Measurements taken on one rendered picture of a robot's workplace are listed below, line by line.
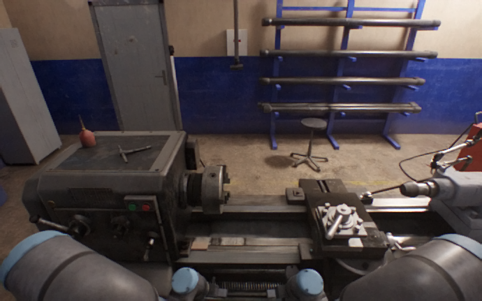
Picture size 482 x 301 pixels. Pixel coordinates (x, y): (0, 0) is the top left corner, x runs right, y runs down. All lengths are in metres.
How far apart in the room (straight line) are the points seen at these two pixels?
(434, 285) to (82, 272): 0.52
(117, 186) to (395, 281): 0.96
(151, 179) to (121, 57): 3.54
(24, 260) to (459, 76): 5.46
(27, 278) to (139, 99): 4.13
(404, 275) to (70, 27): 4.80
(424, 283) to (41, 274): 0.58
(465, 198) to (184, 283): 1.42
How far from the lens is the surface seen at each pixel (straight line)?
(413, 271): 0.48
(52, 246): 0.54
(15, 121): 4.43
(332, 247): 1.14
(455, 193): 1.64
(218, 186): 1.19
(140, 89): 4.47
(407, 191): 1.53
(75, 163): 1.29
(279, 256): 1.34
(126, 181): 1.10
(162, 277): 1.34
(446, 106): 5.51
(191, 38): 4.12
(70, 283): 0.47
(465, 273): 0.53
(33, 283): 0.52
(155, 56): 4.26
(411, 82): 4.51
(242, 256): 1.33
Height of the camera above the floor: 1.90
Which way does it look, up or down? 29 degrees down
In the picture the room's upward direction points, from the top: 1 degrees counter-clockwise
